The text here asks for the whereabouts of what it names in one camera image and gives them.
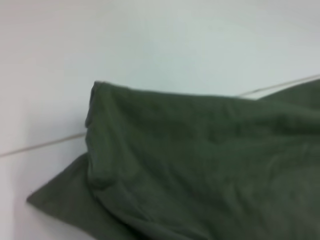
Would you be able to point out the dark green printed t-shirt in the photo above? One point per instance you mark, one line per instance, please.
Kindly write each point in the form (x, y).
(200, 162)

